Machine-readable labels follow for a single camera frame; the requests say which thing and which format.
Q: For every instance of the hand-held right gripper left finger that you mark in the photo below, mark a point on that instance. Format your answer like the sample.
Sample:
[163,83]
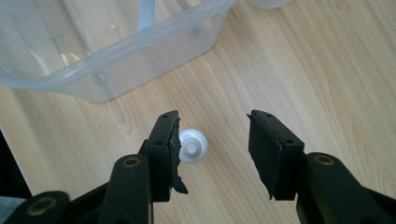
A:
[162,149]

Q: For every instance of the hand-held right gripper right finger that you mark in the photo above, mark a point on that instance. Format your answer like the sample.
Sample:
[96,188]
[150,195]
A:
[275,155]

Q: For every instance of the small white plastic bottle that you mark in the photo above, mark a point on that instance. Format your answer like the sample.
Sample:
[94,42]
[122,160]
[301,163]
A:
[194,146]

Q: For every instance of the clear plastic storage box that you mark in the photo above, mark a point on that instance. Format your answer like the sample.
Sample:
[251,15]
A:
[124,77]

